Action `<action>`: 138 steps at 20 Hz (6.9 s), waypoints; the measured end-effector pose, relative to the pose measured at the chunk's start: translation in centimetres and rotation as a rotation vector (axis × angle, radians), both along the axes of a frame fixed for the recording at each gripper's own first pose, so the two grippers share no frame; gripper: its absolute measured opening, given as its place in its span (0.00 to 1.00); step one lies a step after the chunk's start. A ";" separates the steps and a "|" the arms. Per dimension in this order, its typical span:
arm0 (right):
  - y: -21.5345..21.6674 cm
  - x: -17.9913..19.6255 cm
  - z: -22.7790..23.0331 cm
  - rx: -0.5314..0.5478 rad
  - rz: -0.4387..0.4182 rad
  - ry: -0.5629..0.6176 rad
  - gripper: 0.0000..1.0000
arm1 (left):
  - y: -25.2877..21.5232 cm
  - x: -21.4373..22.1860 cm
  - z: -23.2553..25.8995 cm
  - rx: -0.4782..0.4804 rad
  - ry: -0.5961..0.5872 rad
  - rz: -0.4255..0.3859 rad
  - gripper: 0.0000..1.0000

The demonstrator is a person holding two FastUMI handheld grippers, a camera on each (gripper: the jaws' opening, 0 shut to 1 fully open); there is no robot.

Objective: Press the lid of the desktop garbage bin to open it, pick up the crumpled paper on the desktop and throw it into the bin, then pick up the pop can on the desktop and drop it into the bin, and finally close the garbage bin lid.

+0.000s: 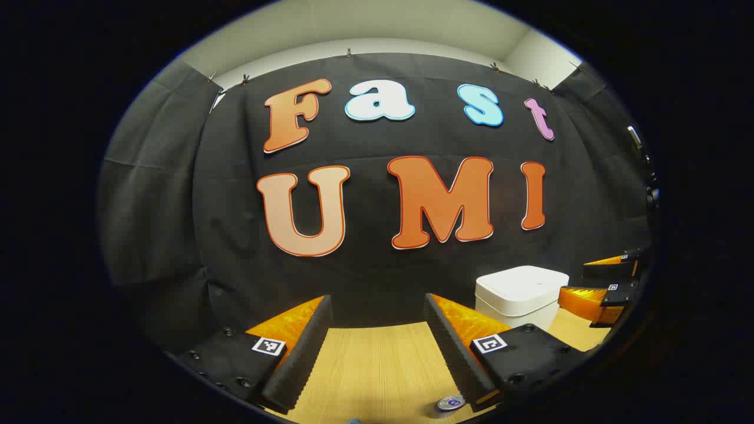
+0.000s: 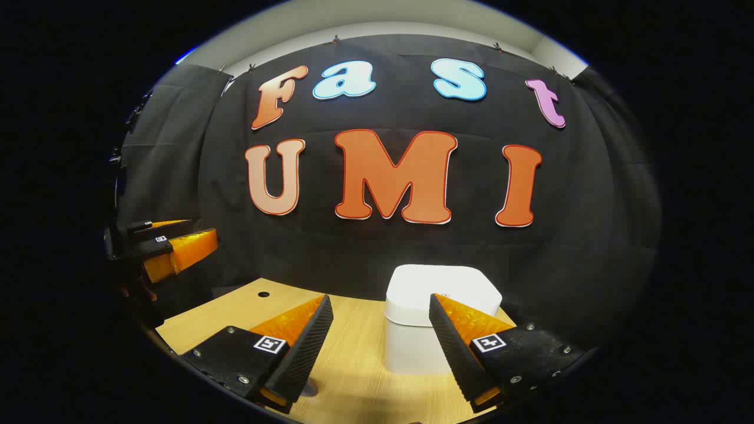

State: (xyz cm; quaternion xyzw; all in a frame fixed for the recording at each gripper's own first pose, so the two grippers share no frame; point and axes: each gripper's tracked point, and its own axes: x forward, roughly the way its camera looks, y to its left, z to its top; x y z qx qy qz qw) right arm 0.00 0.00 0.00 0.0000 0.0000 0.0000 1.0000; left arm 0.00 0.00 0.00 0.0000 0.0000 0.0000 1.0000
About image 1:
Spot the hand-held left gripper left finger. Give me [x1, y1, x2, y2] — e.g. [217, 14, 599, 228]
[177, 294, 334, 416]

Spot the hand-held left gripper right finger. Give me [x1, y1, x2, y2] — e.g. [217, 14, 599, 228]
[423, 293, 591, 414]

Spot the blue pop can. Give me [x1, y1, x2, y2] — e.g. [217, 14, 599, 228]
[435, 393, 468, 413]

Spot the white desktop garbage bin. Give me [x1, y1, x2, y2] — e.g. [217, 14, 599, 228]
[474, 265, 571, 332]

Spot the wooden desktop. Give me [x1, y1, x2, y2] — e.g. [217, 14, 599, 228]
[265, 307, 613, 424]

